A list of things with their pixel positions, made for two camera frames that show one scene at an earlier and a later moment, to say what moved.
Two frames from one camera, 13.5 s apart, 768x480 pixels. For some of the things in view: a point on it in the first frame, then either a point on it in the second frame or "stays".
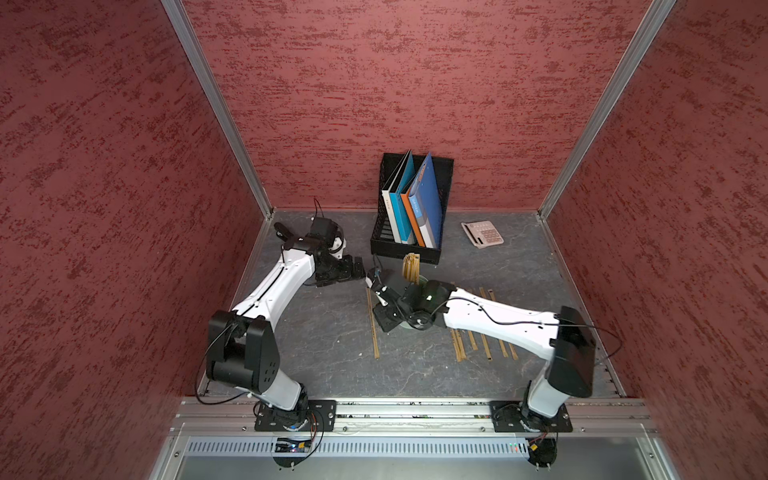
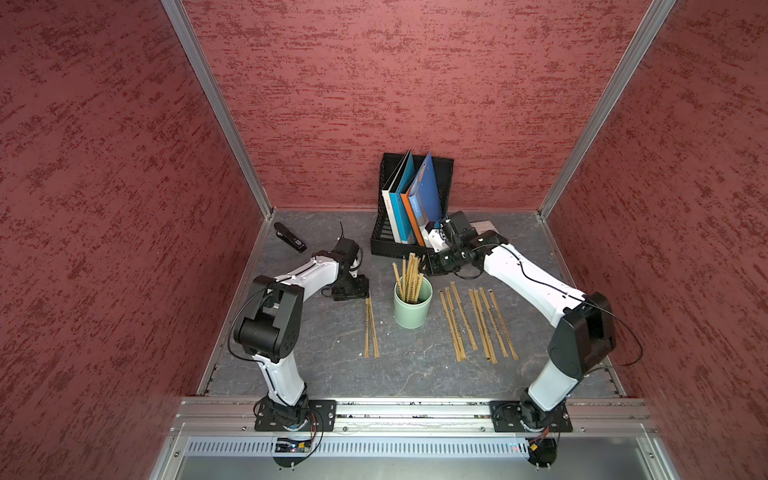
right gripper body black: [393, 314] → [449, 259]
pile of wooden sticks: [502, 346] stays
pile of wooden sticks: [492, 296] stays
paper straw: [459, 345] stays
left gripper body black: [338, 270] → [351, 287]
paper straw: [374, 337] stays
